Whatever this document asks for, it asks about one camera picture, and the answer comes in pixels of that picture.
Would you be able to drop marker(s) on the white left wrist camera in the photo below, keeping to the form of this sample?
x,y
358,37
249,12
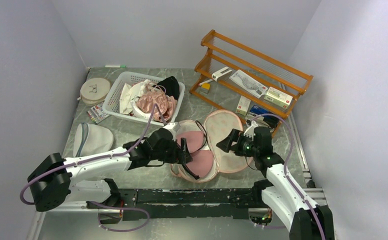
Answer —
x,y
173,127

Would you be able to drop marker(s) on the dusty pink padded bra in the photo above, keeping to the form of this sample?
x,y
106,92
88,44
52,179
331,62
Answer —
x,y
196,139

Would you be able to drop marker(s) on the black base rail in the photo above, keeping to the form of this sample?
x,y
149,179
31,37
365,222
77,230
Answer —
x,y
136,204

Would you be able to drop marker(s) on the blue black stapler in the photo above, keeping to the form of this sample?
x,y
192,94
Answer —
x,y
264,118

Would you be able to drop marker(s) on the floral mesh laundry bag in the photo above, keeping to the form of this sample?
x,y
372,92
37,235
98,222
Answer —
x,y
218,125

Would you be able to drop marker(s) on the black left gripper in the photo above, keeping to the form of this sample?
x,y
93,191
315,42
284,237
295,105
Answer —
x,y
180,156

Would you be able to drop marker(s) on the pink satin bra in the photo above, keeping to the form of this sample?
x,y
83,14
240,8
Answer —
x,y
155,103

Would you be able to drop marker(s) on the white green marker pen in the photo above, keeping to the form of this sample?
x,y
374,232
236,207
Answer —
x,y
115,66

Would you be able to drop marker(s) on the illustrated paper booklet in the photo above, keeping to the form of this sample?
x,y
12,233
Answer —
x,y
248,83

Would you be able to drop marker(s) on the white mesh laundry bag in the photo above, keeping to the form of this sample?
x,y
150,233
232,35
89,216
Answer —
x,y
91,139

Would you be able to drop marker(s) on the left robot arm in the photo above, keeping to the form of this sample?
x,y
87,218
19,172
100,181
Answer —
x,y
59,180

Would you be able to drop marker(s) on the small white red box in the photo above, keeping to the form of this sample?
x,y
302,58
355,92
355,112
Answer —
x,y
243,106

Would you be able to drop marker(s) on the crayon pack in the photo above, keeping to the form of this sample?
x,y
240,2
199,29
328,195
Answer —
x,y
97,114

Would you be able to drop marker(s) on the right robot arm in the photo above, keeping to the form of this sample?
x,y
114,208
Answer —
x,y
302,216

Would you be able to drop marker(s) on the white plastic laundry basket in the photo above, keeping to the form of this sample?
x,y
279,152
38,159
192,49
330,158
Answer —
x,y
111,103

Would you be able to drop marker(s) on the white label printer device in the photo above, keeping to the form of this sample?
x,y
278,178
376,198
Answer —
x,y
221,73

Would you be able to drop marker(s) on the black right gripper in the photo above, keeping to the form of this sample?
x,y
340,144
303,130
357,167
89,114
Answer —
x,y
236,136

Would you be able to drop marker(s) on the black garment in basket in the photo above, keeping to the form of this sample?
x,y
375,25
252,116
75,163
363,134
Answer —
x,y
170,86

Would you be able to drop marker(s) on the orange wooden shoe rack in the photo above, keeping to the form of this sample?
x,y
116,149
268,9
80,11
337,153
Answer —
x,y
223,51

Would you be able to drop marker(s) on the white green staples box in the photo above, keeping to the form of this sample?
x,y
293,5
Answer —
x,y
278,98

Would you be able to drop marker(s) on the white garment in basket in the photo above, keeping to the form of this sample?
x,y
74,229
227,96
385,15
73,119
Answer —
x,y
129,93

